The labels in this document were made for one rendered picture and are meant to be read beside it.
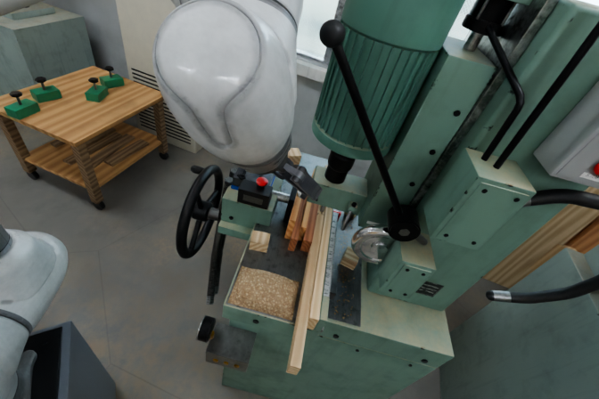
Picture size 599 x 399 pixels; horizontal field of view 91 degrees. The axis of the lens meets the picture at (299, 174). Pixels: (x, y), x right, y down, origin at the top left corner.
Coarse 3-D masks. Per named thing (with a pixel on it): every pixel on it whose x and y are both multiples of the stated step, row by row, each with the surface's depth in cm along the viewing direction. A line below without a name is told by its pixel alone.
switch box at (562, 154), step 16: (592, 96) 40; (576, 112) 42; (592, 112) 39; (560, 128) 44; (576, 128) 41; (592, 128) 39; (544, 144) 46; (560, 144) 43; (576, 144) 40; (592, 144) 39; (544, 160) 45; (560, 160) 42; (576, 160) 41; (592, 160) 41; (560, 176) 43; (576, 176) 42
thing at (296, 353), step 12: (312, 240) 73; (312, 252) 70; (312, 264) 68; (312, 276) 66; (312, 288) 64; (300, 300) 62; (300, 312) 59; (300, 324) 57; (300, 336) 56; (300, 348) 54; (288, 360) 56; (300, 360) 53; (288, 372) 54
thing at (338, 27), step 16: (320, 32) 39; (336, 32) 38; (336, 48) 40; (352, 80) 42; (352, 96) 44; (368, 128) 46; (384, 176) 51; (400, 208) 56; (400, 224) 55; (416, 224) 55; (400, 240) 58
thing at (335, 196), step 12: (324, 168) 75; (324, 180) 71; (348, 180) 73; (360, 180) 74; (324, 192) 71; (336, 192) 71; (348, 192) 70; (360, 192) 70; (324, 204) 74; (336, 204) 73; (348, 204) 72; (360, 204) 72
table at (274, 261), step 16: (304, 160) 103; (320, 160) 105; (288, 192) 90; (224, 224) 80; (256, 224) 78; (272, 224) 79; (272, 240) 75; (288, 240) 76; (256, 256) 71; (272, 256) 72; (288, 256) 73; (304, 256) 74; (272, 272) 69; (288, 272) 70; (304, 272) 71; (224, 304) 61; (240, 320) 64; (256, 320) 62; (272, 320) 61; (288, 320) 61
